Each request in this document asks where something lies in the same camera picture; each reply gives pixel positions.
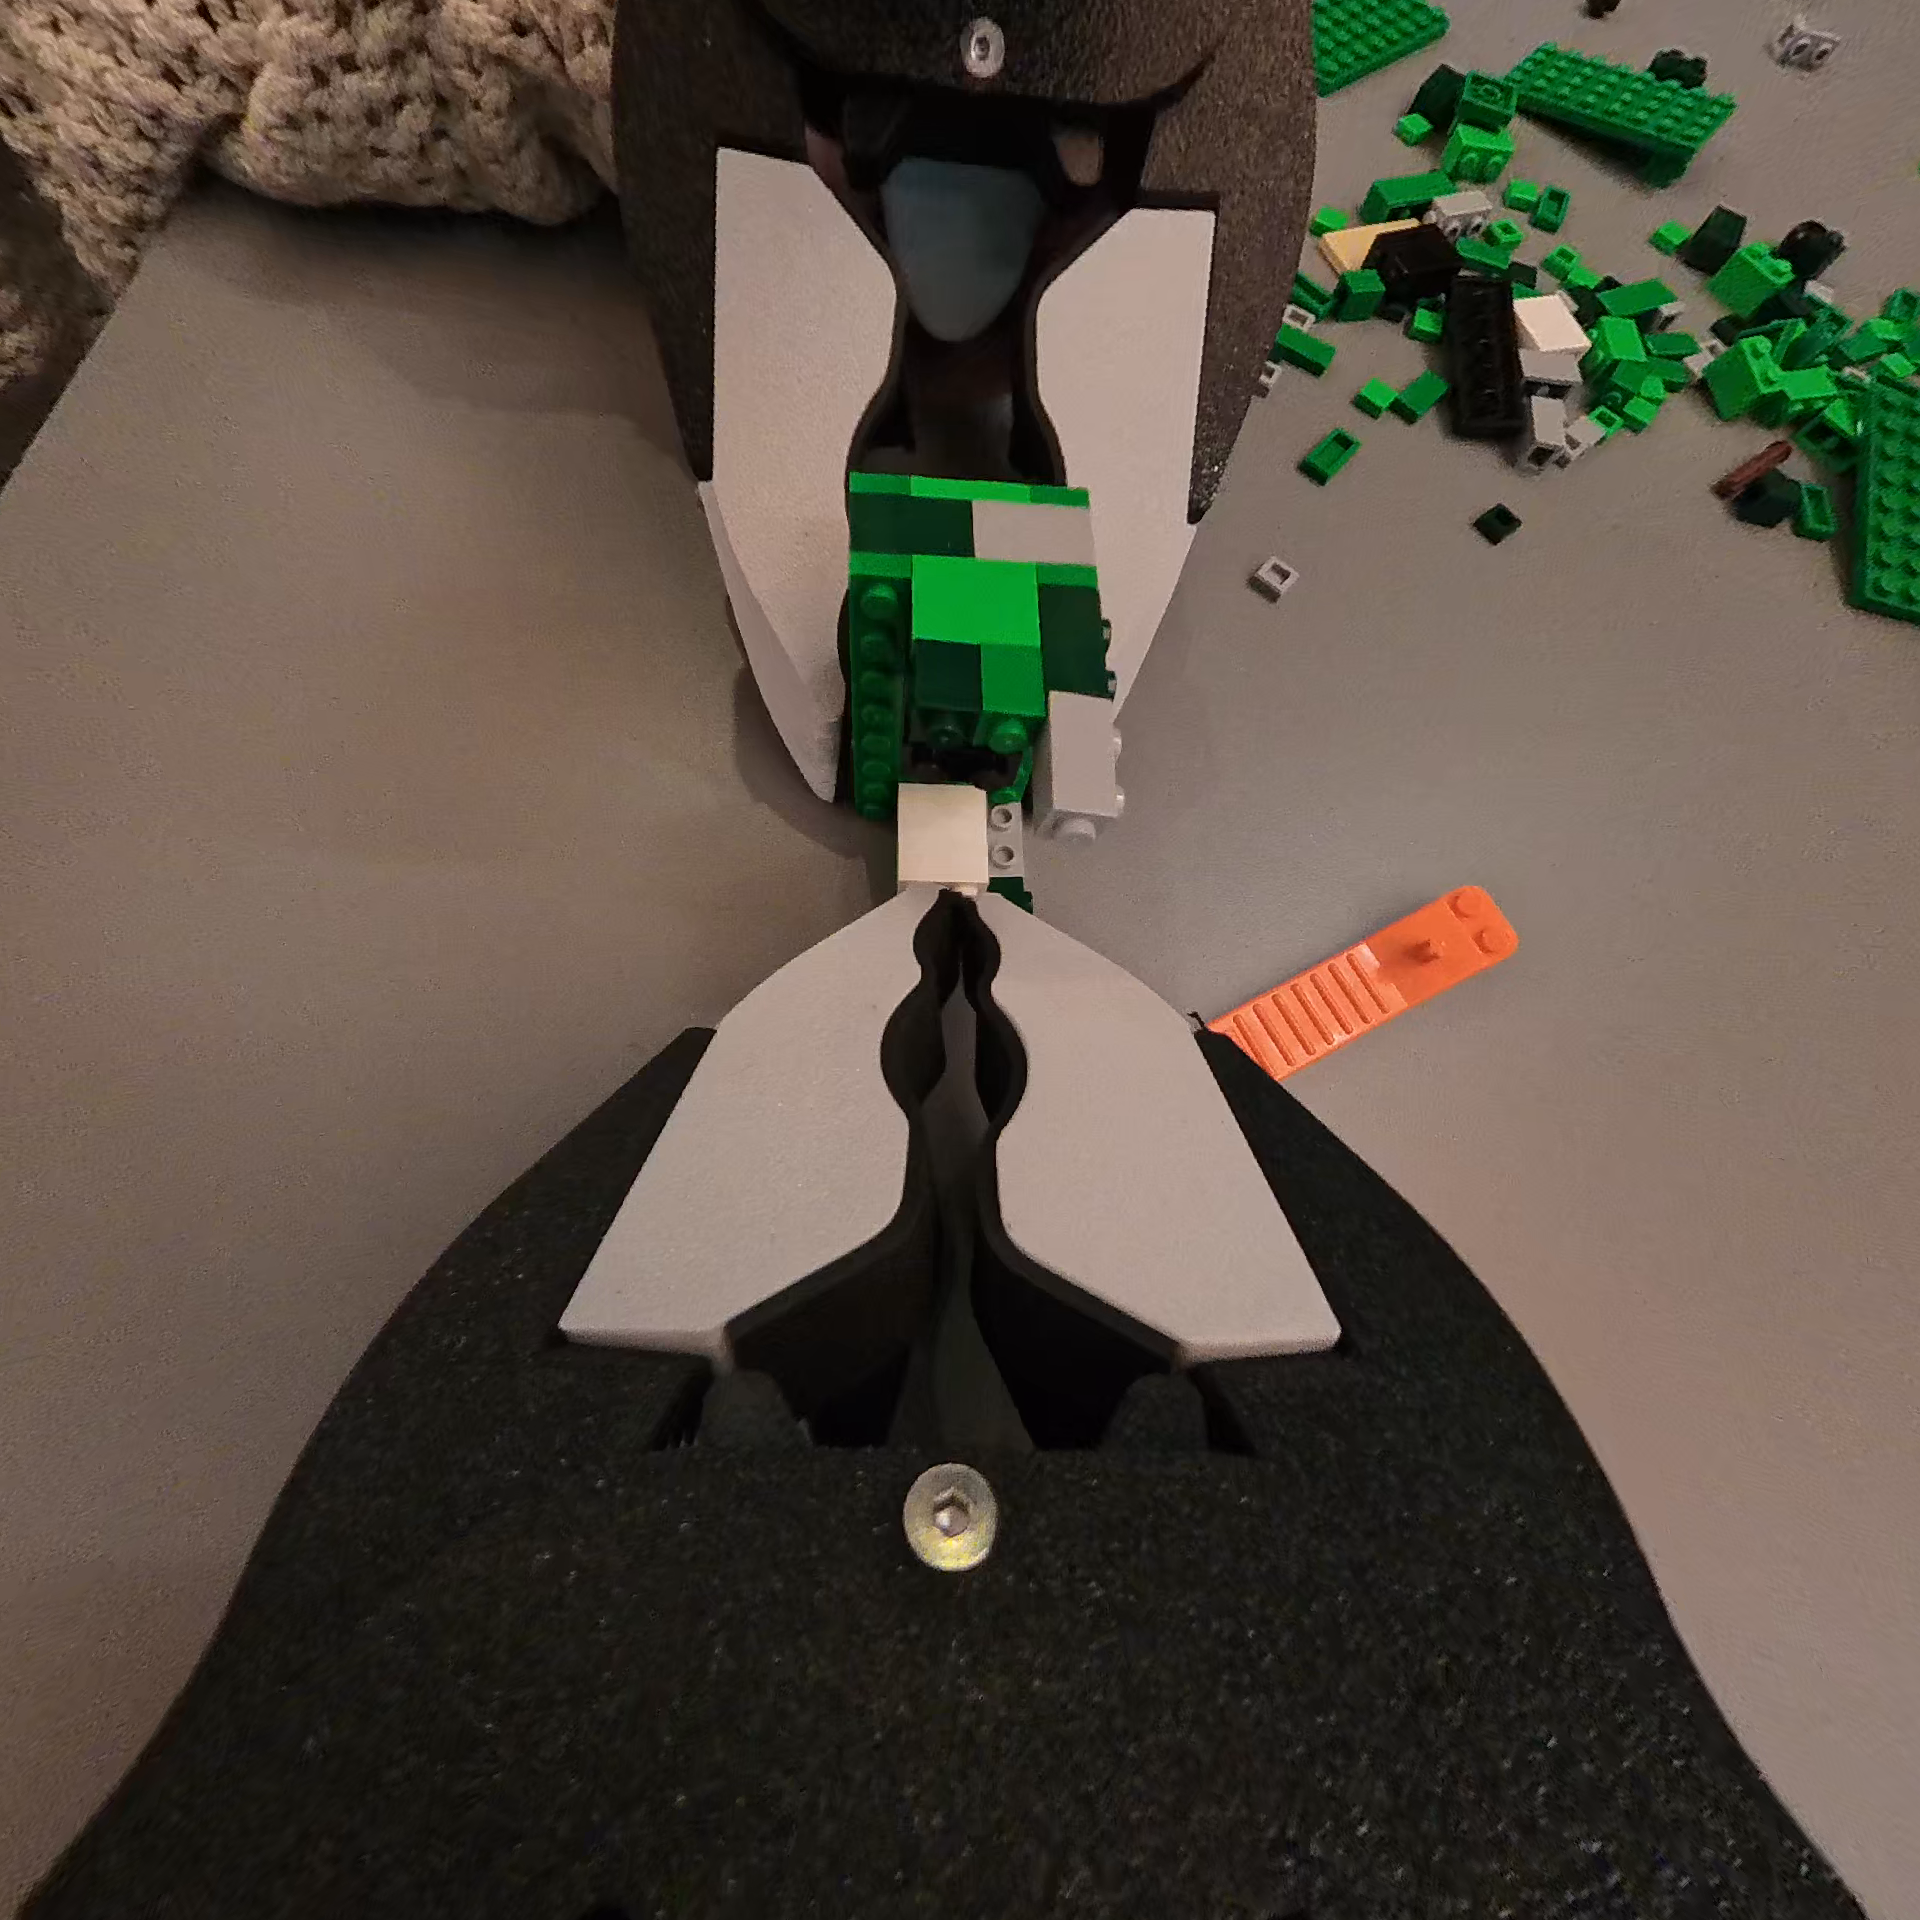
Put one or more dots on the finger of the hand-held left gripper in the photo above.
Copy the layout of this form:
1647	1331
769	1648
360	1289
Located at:
780	375
1140	390

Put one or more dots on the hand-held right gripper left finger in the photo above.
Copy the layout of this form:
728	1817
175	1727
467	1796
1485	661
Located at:
751	1185

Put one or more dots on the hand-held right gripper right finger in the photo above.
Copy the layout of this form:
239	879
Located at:
1154	1185

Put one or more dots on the green lego model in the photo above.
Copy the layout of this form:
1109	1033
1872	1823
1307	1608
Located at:
961	599

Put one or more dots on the white lego brick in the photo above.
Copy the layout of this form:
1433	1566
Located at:
945	839

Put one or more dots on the person's left forearm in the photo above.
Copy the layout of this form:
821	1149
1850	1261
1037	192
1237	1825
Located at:
300	91

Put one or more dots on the small grey lego piece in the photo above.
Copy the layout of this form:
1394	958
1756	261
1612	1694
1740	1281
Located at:
1272	579

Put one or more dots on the small dark green lego piece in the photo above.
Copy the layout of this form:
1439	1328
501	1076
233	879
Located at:
1495	525

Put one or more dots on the pile of green lego bricks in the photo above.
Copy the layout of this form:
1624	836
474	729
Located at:
1621	300

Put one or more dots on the orange brick separator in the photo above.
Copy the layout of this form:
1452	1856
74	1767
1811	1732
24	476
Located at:
1348	983

